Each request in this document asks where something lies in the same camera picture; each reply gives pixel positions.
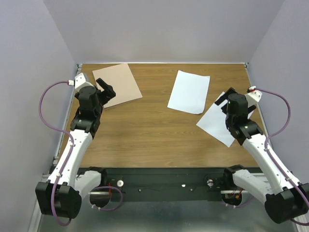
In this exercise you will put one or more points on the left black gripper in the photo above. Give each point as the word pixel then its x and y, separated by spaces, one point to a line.
pixel 106 87

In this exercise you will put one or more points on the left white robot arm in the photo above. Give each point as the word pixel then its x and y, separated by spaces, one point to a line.
pixel 61 194

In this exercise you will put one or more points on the beige paper folder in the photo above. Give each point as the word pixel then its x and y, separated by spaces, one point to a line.
pixel 123 82

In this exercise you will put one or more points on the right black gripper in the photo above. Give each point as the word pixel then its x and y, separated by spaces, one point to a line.
pixel 231 90

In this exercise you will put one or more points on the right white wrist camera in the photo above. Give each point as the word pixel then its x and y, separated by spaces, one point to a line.
pixel 253 96

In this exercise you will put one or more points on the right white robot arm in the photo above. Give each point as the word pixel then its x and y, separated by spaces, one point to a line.
pixel 284 197

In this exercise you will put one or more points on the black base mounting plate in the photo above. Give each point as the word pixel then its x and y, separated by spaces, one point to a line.
pixel 166 185

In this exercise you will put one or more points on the white paper sheet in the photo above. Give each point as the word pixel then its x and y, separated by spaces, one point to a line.
pixel 213 123
pixel 189 93

